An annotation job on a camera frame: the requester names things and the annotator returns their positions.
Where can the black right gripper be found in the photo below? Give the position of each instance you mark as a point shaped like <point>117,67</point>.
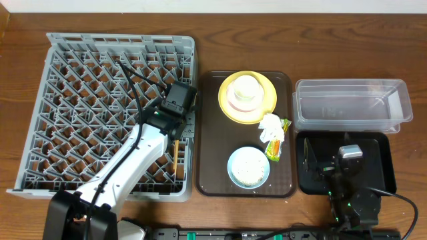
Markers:
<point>329,168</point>

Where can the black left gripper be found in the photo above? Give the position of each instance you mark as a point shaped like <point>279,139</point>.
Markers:
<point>188,126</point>

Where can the yellow orange snack wrapper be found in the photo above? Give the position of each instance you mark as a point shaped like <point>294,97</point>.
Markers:
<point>274,147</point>

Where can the wooden chopstick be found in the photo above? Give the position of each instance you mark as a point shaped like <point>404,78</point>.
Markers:
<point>175,155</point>

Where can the white napkin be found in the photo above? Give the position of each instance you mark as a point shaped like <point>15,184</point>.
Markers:
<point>272,128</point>

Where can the light blue bowl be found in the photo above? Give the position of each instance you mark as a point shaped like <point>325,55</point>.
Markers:
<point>248,151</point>

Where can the rice and food scraps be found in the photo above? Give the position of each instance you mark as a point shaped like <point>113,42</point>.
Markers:
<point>248,170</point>

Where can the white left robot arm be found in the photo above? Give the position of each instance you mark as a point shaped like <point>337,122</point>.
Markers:
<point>91,211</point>

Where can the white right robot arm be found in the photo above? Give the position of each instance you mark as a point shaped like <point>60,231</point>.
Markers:
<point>354,207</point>

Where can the black waste tray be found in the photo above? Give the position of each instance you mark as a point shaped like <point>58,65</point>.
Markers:
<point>377,172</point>

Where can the clear plastic waste bin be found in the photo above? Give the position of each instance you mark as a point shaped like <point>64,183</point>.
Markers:
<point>379,105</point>

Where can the brown plastic serving tray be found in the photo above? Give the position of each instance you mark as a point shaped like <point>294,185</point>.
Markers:
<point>218,137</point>

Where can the white cup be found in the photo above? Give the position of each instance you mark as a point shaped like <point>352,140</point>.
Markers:
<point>246,87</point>

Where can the yellow plate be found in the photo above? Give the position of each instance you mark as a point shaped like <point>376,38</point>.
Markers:
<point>268,105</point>

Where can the grey plastic dish rack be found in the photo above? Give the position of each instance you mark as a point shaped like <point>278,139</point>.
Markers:
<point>86,105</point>

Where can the black rail with green clips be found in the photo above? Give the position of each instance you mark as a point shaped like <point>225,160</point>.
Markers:
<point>297,233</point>

